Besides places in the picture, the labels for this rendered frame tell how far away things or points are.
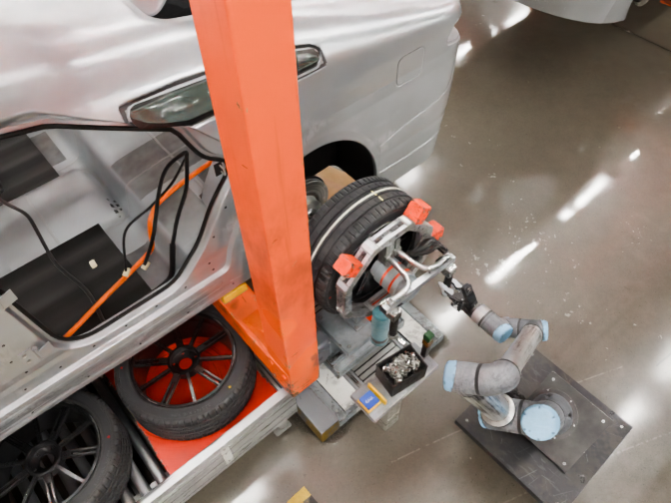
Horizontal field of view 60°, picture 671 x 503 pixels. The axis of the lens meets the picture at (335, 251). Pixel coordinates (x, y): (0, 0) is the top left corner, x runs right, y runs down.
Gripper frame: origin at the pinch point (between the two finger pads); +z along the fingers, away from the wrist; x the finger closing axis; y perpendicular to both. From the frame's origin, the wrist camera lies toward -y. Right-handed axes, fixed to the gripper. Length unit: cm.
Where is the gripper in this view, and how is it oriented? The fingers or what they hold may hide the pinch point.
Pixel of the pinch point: (443, 279)
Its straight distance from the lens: 272.1
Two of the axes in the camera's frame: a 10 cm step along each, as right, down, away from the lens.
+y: 0.1, 6.0, 8.0
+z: -6.5, -6.0, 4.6
